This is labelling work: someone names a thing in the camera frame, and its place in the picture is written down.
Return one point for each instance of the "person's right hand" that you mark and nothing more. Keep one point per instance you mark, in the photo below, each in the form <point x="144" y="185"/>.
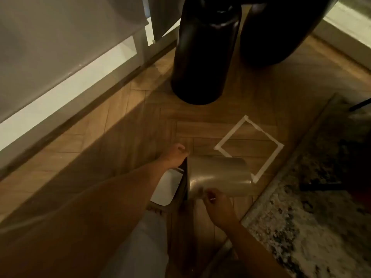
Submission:
<point x="220" y="208"/>

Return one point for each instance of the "person's left hand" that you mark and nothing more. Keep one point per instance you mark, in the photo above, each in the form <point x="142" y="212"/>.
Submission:
<point x="173" y="156"/>

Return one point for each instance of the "beige trash bin body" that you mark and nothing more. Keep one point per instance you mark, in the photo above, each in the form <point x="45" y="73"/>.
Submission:
<point x="220" y="176"/>

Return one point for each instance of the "swing lid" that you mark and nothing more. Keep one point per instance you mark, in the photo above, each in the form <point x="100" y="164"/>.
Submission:
<point x="166" y="188"/>

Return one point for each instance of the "white tape square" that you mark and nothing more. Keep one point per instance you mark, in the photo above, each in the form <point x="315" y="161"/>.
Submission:
<point x="266" y="135"/>

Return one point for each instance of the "person's left forearm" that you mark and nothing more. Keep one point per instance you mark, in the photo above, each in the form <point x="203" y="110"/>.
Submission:
<point x="95" y="217"/>

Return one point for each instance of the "person's right forearm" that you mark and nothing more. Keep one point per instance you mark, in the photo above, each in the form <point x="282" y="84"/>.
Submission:
<point x="255" y="254"/>

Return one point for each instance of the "person's grey trousers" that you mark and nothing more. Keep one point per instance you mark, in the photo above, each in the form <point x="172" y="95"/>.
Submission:
<point x="142" y="249"/>

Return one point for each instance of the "patterned grey rug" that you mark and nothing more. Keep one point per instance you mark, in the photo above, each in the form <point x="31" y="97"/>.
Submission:
<point x="313" y="222"/>

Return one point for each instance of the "narrow grey curtain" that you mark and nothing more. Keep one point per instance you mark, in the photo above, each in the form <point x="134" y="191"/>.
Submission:
<point x="165" y="14"/>

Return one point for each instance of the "wide grey curtain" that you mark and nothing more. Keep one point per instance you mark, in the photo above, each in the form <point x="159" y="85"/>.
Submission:
<point x="58" y="43"/>

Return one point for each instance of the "brown leather chair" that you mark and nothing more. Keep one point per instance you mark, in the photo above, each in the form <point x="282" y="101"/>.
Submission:
<point x="362" y="104"/>

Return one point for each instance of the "white window frame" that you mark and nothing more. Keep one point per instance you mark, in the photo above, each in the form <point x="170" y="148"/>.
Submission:
<point x="345" y="26"/>

